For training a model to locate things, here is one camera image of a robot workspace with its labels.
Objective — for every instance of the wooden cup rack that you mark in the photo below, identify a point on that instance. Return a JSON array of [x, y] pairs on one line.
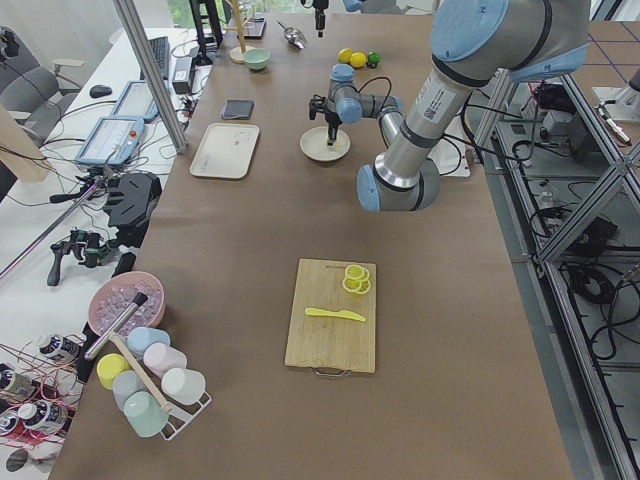
[[235, 31]]

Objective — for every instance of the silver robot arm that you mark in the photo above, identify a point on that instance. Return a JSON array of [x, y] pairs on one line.
[[470, 41]]

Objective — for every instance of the green lime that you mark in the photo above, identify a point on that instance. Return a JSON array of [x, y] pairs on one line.
[[373, 59]]

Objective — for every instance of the round white plate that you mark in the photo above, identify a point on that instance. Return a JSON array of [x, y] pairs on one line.
[[314, 144]]

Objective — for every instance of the white rectangular tray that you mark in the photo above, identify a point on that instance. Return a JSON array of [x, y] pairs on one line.
[[225, 151]]

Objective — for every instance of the pink bowl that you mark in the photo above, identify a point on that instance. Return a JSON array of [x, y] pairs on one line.
[[118, 293]]

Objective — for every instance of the blue teach pendant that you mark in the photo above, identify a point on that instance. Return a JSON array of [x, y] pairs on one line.
[[136, 100], [112, 141]]

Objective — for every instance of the yellow lemon upper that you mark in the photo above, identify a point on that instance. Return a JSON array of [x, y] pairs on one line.
[[344, 55]]

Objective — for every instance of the mint green bowl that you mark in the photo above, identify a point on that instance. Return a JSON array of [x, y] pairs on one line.
[[256, 59]]

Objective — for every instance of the yellow lemon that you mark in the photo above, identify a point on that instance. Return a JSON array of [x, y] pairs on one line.
[[344, 55], [357, 60]]

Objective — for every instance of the metal scoop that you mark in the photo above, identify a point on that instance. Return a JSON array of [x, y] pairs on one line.
[[294, 36]]

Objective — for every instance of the wooden cutting board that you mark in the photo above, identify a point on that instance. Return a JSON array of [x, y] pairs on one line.
[[331, 345]]

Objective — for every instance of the black computer mouse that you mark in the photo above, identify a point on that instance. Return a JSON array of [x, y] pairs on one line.
[[99, 91]]

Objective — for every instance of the aluminium frame post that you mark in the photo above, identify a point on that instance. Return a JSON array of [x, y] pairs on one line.
[[134, 29]]

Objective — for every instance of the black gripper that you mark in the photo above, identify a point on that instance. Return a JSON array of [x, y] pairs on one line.
[[330, 120], [320, 6]]

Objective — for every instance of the lemon slice back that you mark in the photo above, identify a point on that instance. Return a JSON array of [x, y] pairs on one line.
[[357, 272]]

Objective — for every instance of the yellow lemon lower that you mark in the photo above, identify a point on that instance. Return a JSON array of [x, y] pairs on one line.
[[357, 60]]

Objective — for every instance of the yellow plastic knife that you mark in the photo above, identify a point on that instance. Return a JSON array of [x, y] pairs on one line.
[[341, 314]]

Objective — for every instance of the grey folded cloth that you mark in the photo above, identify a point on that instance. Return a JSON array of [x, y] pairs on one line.
[[237, 109]]

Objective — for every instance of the pastel cups rack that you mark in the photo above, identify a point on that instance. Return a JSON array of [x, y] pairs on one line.
[[164, 410]]

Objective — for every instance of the grey office chair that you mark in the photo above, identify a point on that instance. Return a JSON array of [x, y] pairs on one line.
[[35, 96]]

